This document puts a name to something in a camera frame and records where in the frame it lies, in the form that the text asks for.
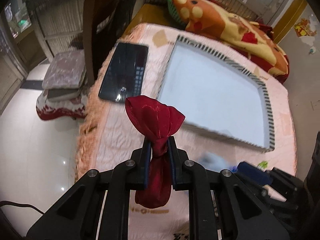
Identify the red satin hair bow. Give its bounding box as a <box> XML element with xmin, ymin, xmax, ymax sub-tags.
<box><xmin>125</xmin><ymin>95</ymin><xmax>185</xmax><ymax>209</ymax></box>

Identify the light blue fluffy scrunchie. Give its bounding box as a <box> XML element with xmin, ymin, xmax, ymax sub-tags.
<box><xmin>198</xmin><ymin>152</ymin><xmax>232</xmax><ymax>172</ymax></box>

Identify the pink fuzzy bed cover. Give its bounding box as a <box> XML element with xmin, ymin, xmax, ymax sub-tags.
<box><xmin>76</xmin><ymin>23</ymin><xmax>297</xmax><ymax>239</ymax></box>

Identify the striped white tray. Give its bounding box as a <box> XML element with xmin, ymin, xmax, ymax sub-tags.
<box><xmin>157</xmin><ymin>35</ymin><xmax>276</xmax><ymax>152</ymax></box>

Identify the black smartphone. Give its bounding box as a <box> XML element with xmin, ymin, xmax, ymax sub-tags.
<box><xmin>98</xmin><ymin>42</ymin><xmax>149</xmax><ymax>103</ymax></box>

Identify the grey cushioned stool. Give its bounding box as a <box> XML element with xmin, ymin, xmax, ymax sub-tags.
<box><xmin>36</xmin><ymin>50</ymin><xmax>88</xmax><ymax>121</ymax></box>

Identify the orange yellow cartoon blanket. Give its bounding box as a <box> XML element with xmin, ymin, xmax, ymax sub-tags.
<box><xmin>171</xmin><ymin>0</ymin><xmax>290</xmax><ymax>83</ymax></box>

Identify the dark wooden chair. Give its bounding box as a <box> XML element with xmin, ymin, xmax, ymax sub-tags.
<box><xmin>82</xmin><ymin>0</ymin><xmax>136</xmax><ymax>86</ymax></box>

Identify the black power cable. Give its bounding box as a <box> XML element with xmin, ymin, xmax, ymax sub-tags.
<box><xmin>0</xmin><ymin>200</ymin><xmax>45</xmax><ymax>215</ymax></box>

